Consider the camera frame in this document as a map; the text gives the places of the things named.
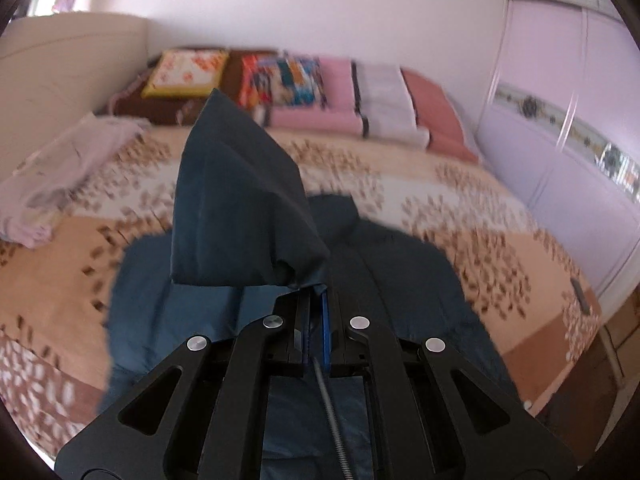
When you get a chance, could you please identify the lilac crumpled cloth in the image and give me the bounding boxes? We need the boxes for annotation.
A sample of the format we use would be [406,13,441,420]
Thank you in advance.
[0,112,151,248]

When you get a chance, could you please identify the colourful printed pillow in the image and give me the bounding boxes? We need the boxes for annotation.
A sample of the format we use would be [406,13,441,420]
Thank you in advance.
[237,52,328,108]

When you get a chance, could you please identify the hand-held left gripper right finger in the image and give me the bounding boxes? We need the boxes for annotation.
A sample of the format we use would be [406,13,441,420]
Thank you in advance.
[321,291,577,480]

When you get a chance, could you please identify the brown blanket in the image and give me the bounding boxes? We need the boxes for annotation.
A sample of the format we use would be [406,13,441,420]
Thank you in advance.
[107,50,281,126]

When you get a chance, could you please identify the pink folded blanket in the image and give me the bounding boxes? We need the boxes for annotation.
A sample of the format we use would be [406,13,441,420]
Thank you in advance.
[260,57,363,136]

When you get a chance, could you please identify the dark blue padded jacket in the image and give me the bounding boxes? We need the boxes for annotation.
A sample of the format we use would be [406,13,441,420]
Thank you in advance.
[102,87,521,480]

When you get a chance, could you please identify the reddish pink pillow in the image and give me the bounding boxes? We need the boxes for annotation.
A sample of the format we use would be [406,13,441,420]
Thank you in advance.
[402,69,481,163]

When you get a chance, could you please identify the dark phone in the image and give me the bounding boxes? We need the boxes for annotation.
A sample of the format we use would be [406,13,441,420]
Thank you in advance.
[570,277,592,316]

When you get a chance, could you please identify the lilac wardrobe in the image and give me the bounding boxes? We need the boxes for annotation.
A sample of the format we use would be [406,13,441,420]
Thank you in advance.
[475,0,640,321]

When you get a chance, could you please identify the leaf print bed blanket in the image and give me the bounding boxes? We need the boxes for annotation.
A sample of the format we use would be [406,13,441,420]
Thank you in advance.
[0,120,606,461]

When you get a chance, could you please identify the beige bed headboard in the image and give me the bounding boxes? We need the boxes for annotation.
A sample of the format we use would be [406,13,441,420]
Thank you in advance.
[0,12,151,181]

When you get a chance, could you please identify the white striped folded blanket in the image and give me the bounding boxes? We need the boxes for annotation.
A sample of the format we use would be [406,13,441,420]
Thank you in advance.
[352,62,431,148]

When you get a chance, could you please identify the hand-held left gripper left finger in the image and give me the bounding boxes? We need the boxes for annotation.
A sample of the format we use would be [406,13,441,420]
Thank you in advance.
[54,293,314,480]

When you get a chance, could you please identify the yellow floral pillow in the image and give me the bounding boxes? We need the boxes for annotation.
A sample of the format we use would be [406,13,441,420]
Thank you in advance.
[141,49,230,99]

